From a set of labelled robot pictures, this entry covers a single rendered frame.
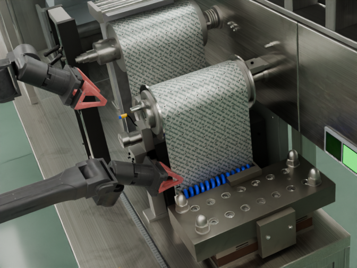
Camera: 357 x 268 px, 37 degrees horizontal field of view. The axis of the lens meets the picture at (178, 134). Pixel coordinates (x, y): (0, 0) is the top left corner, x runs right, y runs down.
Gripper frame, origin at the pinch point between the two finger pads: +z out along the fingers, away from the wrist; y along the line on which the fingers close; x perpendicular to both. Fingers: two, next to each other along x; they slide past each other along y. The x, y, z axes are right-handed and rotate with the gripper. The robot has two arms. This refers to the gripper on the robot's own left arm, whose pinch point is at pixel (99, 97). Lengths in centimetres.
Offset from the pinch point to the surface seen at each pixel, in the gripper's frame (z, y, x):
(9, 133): 64, -245, -122
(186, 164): 27.1, 6.9, -6.7
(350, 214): 176, -51, -27
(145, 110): 11.1, 3.2, 1.9
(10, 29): -2, -95, -16
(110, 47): 6.2, -21.8, 7.8
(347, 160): 44, 35, 17
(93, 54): 3.2, -22.9, 3.8
